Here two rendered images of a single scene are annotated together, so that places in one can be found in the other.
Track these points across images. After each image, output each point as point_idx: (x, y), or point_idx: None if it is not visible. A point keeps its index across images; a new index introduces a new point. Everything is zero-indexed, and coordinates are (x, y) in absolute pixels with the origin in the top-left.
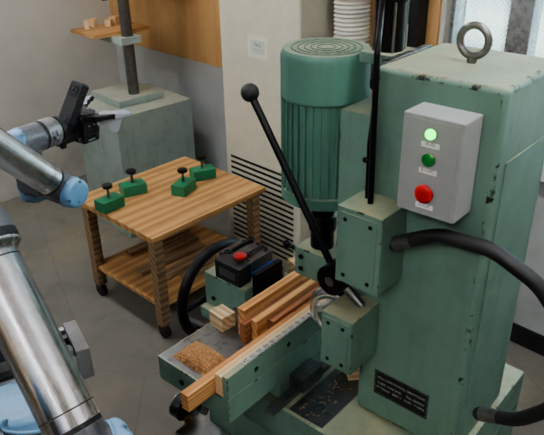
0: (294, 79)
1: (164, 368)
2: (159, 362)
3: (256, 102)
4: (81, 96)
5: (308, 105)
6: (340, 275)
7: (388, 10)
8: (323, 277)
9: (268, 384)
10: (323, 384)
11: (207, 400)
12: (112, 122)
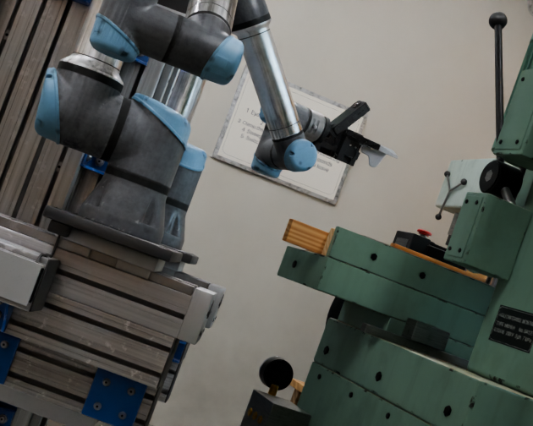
0: None
1: (286, 257)
2: (284, 253)
3: (499, 26)
4: (359, 111)
5: None
6: (498, 144)
7: None
8: (486, 172)
9: (377, 297)
10: (440, 359)
11: (309, 270)
12: (374, 154)
